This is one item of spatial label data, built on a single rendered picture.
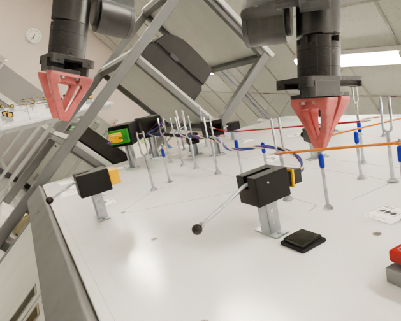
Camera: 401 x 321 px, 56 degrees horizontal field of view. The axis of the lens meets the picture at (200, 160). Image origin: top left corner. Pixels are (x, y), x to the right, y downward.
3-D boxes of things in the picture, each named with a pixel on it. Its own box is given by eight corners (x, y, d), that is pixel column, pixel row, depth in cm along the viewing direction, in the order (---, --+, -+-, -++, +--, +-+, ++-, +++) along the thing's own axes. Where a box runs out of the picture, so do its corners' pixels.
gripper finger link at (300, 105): (290, 151, 54) (288, 85, 53) (324, 146, 57) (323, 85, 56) (328, 154, 48) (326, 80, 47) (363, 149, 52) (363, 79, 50)
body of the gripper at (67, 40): (77, 74, 67) (81, 32, 66) (94, 72, 58) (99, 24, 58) (38, 67, 63) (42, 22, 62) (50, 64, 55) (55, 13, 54)
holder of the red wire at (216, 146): (216, 148, 122) (210, 116, 119) (228, 155, 109) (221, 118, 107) (201, 152, 121) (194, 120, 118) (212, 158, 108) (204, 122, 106)
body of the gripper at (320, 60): (274, 95, 51) (273, 39, 51) (326, 93, 57) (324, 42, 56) (310, 90, 46) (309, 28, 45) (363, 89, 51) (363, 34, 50)
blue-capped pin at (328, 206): (320, 209, 57) (312, 155, 55) (328, 206, 57) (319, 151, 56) (328, 211, 55) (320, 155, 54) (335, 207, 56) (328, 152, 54)
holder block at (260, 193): (240, 202, 52) (235, 175, 51) (270, 190, 55) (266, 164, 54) (259, 208, 48) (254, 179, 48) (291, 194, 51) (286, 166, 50)
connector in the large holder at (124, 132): (131, 141, 113) (127, 127, 112) (127, 143, 110) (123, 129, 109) (113, 144, 114) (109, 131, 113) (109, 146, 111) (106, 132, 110)
